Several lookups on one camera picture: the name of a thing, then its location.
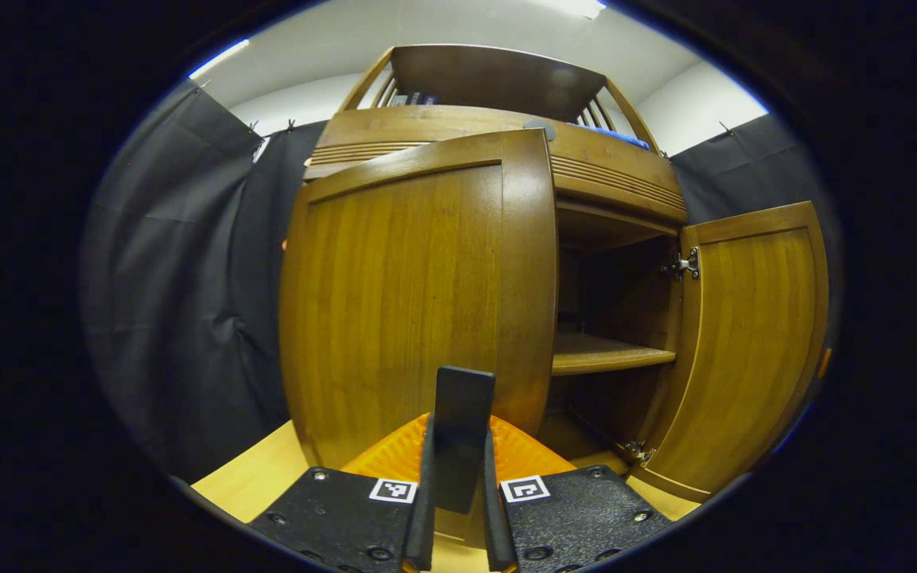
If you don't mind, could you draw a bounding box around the wooden cabinet inner shelf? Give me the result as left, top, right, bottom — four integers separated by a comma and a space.
552, 332, 677, 377

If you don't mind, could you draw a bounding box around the wooden grooved drawer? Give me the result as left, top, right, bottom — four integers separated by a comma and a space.
303, 106, 689, 224

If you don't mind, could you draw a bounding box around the wooden shoe cabinet door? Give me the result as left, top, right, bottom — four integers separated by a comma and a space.
279, 129, 560, 472
632, 201, 829, 504

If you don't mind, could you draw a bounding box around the black bar door handle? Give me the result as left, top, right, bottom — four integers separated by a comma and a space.
431, 366, 497, 515

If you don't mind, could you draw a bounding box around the black backdrop cloth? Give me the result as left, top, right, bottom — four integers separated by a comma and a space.
80, 80, 841, 482

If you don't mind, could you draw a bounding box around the wooden double-door shoe cabinet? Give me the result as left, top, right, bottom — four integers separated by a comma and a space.
279, 44, 829, 504

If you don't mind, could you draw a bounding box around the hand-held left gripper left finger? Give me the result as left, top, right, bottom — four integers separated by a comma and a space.
250, 412, 437, 572

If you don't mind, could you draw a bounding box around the blue folded towel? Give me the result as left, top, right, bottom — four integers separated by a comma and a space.
578, 123, 652, 150

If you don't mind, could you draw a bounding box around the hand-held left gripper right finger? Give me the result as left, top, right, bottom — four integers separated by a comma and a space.
481, 414, 674, 572

